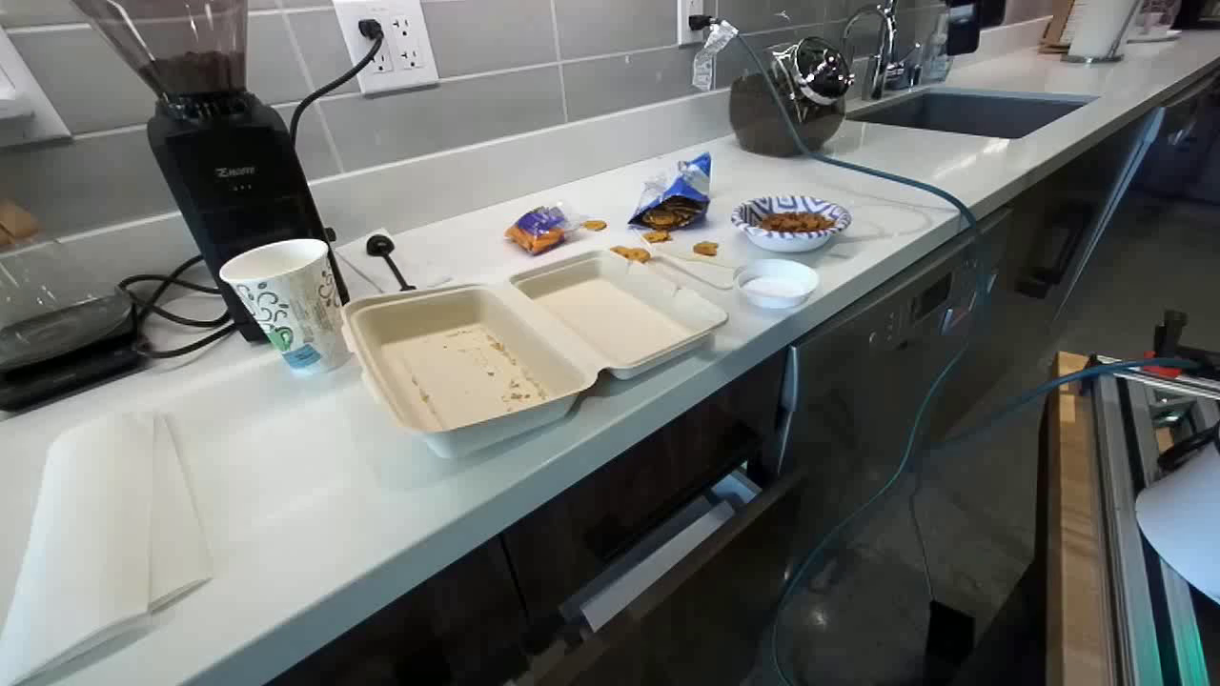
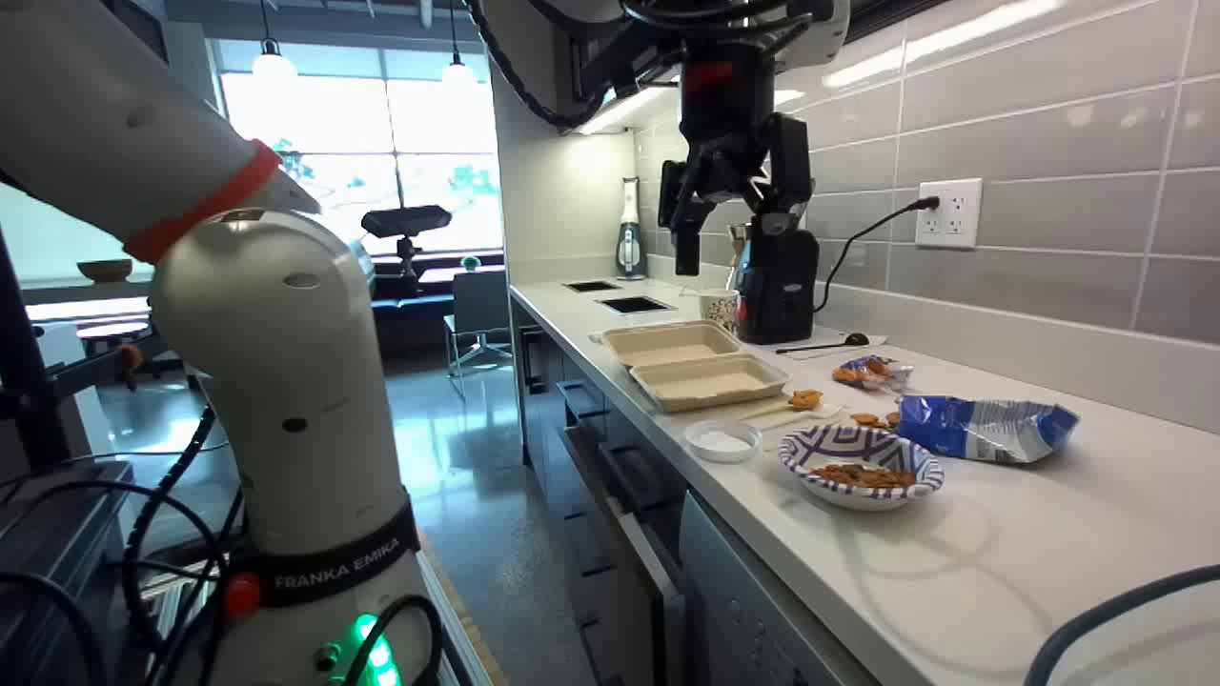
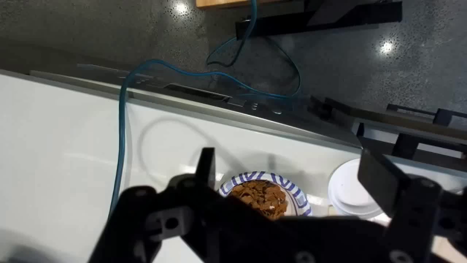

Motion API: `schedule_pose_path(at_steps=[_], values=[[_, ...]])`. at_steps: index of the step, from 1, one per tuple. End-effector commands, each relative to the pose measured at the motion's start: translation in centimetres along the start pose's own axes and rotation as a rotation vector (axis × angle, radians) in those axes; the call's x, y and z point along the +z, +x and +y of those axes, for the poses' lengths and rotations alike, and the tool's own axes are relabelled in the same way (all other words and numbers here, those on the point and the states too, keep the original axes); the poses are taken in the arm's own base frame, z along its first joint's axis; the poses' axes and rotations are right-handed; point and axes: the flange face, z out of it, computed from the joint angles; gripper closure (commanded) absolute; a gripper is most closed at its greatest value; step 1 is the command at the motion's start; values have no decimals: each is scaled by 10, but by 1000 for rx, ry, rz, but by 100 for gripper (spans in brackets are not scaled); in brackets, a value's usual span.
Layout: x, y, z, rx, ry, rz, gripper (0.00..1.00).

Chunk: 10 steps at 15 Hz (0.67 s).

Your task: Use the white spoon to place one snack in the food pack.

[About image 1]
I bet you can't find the orange snack packet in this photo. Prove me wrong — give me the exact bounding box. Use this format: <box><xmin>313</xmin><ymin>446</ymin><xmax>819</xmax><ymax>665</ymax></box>
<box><xmin>502</xmin><ymin>203</ymin><xmax>577</xmax><ymax>261</ymax></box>

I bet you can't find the beige clamshell food container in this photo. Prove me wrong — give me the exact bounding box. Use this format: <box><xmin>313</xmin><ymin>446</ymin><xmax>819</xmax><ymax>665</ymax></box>
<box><xmin>339</xmin><ymin>248</ymin><xmax>733</xmax><ymax>460</ymax></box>

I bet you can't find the blue snack bag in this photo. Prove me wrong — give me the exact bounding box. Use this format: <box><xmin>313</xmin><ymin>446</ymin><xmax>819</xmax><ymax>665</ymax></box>
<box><xmin>627</xmin><ymin>150</ymin><xmax>716</xmax><ymax>237</ymax></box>

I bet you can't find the brown snack pile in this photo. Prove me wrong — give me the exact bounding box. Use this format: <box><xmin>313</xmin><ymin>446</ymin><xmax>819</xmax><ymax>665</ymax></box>
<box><xmin>759</xmin><ymin>208</ymin><xmax>840</xmax><ymax>237</ymax></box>

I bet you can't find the small white round lid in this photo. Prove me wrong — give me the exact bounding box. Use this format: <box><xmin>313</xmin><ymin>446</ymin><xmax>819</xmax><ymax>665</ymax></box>
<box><xmin>733</xmin><ymin>257</ymin><xmax>824</xmax><ymax>314</ymax></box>

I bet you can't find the blue patterned bowl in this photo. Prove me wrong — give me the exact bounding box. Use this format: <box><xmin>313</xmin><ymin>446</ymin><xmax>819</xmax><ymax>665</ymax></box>
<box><xmin>727</xmin><ymin>190</ymin><xmax>855</xmax><ymax>257</ymax></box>

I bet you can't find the dark wood drawer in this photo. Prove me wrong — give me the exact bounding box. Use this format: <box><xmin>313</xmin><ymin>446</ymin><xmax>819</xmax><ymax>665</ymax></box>
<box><xmin>507</xmin><ymin>365</ymin><xmax>817</xmax><ymax>686</ymax></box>

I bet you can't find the black measuring scoop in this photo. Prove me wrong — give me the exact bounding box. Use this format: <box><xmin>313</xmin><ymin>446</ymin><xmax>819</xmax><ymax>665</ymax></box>
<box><xmin>362</xmin><ymin>230</ymin><xmax>420</xmax><ymax>299</ymax></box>

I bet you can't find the stainless dishwasher front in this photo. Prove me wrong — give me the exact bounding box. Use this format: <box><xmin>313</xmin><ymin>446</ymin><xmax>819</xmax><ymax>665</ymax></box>
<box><xmin>778</xmin><ymin>208</ymin><xmax>1022</xmax><ymax>565</ymax></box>

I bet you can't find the white printed paper cup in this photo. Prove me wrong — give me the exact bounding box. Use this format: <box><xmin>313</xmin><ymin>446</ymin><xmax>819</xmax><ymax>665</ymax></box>
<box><xmin>219</xmin><ymin>237</ymin><xmax>351</xmax><ymax>375</ymax></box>

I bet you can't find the chrome faucet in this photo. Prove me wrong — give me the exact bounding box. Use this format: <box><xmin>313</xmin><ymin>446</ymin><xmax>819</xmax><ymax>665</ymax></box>
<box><xmin>835</xmin><ymin>0</ymin><xmax>927</xmax><ymax>100</ymax></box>

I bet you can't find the black coffee grinder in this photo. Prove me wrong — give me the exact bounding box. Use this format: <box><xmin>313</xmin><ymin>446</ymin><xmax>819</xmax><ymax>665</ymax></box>
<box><xmin>74</xmin><ymin>0</ymin><xmax>339</xmax><ymax>342</ymax></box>

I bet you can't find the steel sink basin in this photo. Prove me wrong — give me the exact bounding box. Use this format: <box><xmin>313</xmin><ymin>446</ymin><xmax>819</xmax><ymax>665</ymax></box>
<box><xmin>847</xmin><ymin>83</ymin><xmax>1098</xmax><ymax>140</ymax></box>

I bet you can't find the black kitchen scale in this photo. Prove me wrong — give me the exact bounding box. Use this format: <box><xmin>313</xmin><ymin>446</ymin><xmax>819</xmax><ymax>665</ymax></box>
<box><xmin>0</xmin><ymin>286</ymin><xmax>144</xmax><ymax>413</ymax></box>

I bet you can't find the folded white paper towel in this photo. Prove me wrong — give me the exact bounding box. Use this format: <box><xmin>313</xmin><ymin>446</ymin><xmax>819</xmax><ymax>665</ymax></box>
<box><xmin>0</xmin><ymin>410</ymin><xmax>219</xmax><ymax>683</ymax></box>

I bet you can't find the white paper towel roll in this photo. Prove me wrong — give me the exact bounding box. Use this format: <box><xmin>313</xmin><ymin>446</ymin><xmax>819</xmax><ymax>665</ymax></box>
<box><xmin>1063</xmin><ymin>0</ymin><xmax>1144</xmax><ymax>64</ymax></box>

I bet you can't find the white curved sheet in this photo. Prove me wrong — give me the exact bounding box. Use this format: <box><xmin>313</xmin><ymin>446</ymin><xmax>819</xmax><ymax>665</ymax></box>
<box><xmin>1134</xmin><ymin>444</ymin><xmax>1220</xmax><ymax>606</ymax></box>

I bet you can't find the small white wall outlet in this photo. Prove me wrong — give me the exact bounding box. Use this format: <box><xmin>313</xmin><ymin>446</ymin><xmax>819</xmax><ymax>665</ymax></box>
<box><xmin>675</xmin><ymin>0</ymin><xmax>716</xmax><ymax>49</ymax></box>

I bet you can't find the blue grey hose cable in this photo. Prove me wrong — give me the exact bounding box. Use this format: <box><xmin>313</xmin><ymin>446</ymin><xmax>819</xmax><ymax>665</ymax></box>
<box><xmin>749</xmin><ymin>150</ymin><xmax>1220</xmax><ymax>686</ymax></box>

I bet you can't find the black power cord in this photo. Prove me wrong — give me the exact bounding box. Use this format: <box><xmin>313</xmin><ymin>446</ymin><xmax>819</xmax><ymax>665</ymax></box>
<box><xmin>287</xmin><ymin>16</ymin><xmax>389</xmax><ymax>157</ymax></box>

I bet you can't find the black cable bundle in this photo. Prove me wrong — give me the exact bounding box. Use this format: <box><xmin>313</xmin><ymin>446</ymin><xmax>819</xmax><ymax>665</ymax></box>
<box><xmin>120</xmin><ymin>253</ymin><xmax>243</xmax><ymax>361</ymax></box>

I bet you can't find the aluminium robot table frame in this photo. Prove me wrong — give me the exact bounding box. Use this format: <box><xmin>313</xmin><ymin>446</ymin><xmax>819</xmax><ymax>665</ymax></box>
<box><xmin>1045</xmin><ymin>346</ymin><xmax>1220</xmax><ymax>686</ymax></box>

